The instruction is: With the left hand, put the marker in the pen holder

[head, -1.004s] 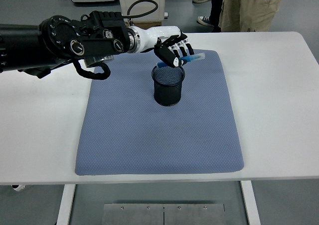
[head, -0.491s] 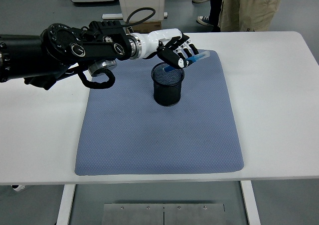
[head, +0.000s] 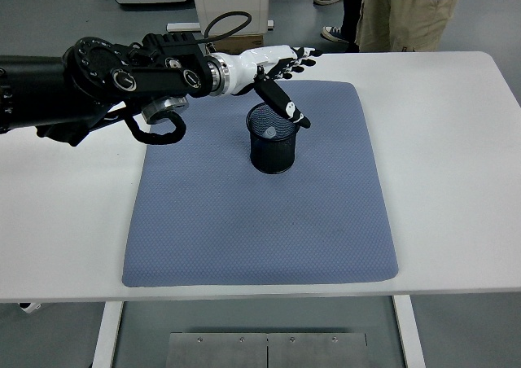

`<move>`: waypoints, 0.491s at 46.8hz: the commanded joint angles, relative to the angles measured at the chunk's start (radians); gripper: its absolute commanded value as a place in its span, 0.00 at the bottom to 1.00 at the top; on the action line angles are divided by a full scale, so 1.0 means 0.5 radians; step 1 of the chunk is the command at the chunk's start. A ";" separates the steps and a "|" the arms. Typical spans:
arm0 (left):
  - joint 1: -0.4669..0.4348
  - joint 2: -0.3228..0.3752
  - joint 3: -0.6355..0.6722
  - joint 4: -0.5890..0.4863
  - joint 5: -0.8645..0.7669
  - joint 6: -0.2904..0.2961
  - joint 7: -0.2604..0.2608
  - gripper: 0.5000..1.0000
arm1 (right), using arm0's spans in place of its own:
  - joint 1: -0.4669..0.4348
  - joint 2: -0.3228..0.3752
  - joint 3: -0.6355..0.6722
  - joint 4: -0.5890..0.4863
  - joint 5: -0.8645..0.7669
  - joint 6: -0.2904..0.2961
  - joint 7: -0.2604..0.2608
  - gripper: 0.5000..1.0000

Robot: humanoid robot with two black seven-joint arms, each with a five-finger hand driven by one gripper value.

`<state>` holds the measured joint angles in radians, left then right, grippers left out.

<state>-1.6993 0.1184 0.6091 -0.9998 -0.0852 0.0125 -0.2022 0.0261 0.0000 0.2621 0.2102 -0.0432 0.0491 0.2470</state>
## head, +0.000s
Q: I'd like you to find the black mesh pen holder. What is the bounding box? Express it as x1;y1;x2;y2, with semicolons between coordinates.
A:
245;102;300;175

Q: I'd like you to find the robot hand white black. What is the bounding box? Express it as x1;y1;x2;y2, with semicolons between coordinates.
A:
226;45;324;130

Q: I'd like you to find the blue-grey textured mat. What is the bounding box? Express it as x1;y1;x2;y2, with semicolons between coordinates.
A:
121;80;400;288

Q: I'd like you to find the white floor bar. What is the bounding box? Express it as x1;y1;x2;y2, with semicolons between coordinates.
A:
166;20;274;33

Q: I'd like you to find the cardboard box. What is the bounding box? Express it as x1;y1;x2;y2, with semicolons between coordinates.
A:
206;33;265;55

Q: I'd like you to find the white table leg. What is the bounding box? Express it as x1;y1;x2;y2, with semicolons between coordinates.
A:
392;294;427;368
90;301;124;368

